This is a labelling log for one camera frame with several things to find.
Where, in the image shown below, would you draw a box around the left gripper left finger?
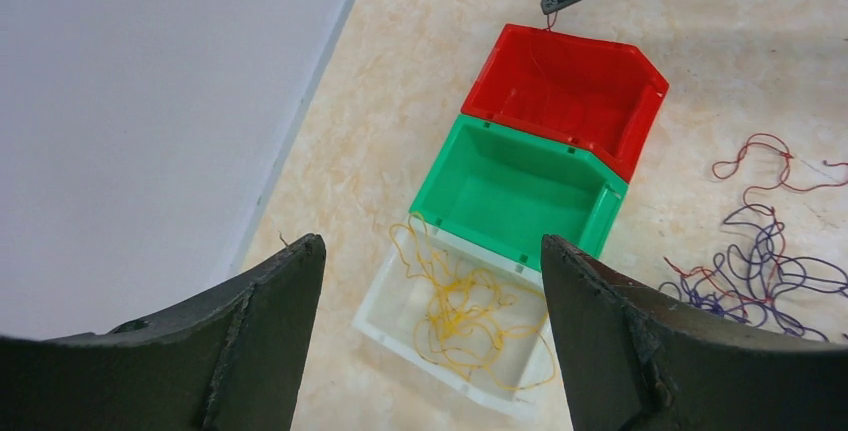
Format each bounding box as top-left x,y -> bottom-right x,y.
1,234 -> 326,430

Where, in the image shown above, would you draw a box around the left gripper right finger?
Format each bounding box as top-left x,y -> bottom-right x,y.
541,235 -> 847,430

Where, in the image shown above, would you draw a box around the coloured wire pile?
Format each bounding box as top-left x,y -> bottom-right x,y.
659,133 -> 848,343

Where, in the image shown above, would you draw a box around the red plastic bin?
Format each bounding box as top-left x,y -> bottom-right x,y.
461,24 -> 670,182

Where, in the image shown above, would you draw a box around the white plastic bin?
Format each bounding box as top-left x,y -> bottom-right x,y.
354,213 -> 559,420

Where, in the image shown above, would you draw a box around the green plastic bin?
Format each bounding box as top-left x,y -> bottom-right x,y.
409,114 -> 628,270

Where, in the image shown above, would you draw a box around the yellow wires in bin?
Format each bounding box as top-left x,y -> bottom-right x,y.
388,211 -> 559,393

